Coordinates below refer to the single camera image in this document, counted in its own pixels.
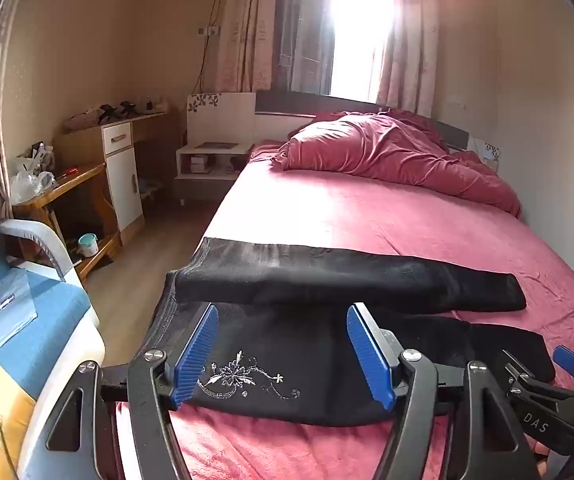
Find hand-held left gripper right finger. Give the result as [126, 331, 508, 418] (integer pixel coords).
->
[346, 304, 538, 480]

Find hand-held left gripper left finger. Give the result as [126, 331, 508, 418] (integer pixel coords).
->
[28, 304, 219, 480]

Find black embroidered pants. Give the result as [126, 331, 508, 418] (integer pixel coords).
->
[149, 237, 556, 428]

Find bed with pink sheet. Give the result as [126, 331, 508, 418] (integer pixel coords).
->
[116, 110, 574, 480]

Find blue cushioned armchair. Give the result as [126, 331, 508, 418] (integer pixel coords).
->
[0, 217, 107, 480]

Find white and wood cabinet desk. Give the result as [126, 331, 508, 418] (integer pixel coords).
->
[53, 110, 180, 247]

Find white nightstand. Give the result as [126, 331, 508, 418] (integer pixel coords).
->
[174, 91, 257, 206]

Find red duvet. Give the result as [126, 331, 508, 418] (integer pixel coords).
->
[270, 108, 522, 217]

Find clear plastic sleeve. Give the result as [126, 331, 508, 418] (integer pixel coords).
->
[0, 269, 38, 356]

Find wooden side table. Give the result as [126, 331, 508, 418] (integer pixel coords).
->
[11, 162, 120, 281]

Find floral bedside panel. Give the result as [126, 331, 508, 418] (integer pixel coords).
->
[468, 136, 501, 164]

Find white plastic bag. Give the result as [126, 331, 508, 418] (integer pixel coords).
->
[10, 170, 58, 206]

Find dark bed headboard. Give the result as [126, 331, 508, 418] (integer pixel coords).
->
[254, 91, 470, 152]

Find shoes on desk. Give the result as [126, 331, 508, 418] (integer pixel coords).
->
[64, 97, 169, 132]

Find box of small clutter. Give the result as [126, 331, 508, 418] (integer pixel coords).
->
[16, 141, 57, 173]

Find floral pink curtain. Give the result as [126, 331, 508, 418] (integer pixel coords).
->
[214, 0, 340, 96]
[376, 0, 441, 117]

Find bright window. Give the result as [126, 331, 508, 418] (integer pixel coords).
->
[324, 0, 398, 101]

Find black hanging cable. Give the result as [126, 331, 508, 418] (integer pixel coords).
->
[187, 0, 228, 96]

